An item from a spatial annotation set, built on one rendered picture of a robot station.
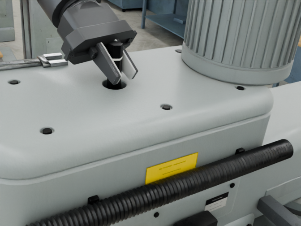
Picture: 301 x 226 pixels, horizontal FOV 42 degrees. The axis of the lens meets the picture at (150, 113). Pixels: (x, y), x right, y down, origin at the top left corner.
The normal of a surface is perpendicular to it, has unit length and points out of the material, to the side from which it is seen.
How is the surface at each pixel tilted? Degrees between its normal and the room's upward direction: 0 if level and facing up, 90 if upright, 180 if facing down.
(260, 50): 90
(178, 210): 90
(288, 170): 90
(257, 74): 90
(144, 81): 0
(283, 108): 0
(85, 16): 30
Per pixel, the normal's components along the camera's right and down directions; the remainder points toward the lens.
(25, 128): 0.09, -0.87
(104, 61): -0.70, 0.29
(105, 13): 0.43, -0.54
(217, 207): 0.53, 0.46
